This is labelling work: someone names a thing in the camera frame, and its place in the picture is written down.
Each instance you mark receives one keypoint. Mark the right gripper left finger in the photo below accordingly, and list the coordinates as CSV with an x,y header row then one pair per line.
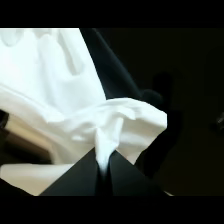
x,y
78,180

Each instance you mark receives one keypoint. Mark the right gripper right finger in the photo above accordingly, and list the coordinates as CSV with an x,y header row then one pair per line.
x,y
133,180

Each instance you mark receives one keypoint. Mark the white T-shirt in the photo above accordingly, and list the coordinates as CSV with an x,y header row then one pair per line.
x,y
66,86

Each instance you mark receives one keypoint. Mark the black garment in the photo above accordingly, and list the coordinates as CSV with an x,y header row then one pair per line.
x,y
111,71

